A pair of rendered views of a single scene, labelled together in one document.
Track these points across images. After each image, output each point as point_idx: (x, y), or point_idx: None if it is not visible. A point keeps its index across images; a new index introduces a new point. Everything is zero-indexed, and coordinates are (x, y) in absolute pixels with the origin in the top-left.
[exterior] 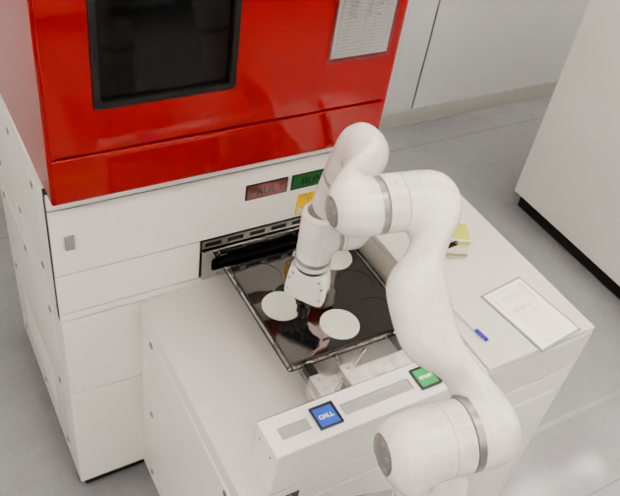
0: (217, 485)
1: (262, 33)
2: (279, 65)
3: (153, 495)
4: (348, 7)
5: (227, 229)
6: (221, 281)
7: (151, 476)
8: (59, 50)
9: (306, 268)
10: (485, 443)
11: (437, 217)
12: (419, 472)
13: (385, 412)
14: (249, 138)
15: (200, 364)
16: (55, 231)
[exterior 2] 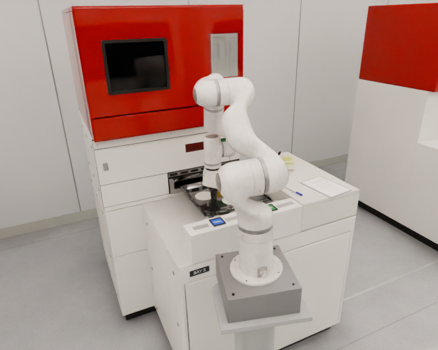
0: (171, 273)
1: (178, 64)
2: (189, 79)
3: (159, 325)
4: (215, 53)
5: (179, 167)
6: (180, 196)
7: (158, 317)
8: (92, 66)
9: (208, 166)
10: (266, 169)
11: (240, 89)
12: (233, 182)
13: None
14: (181, 114)
15: (165, 222)
16: (98, 160)
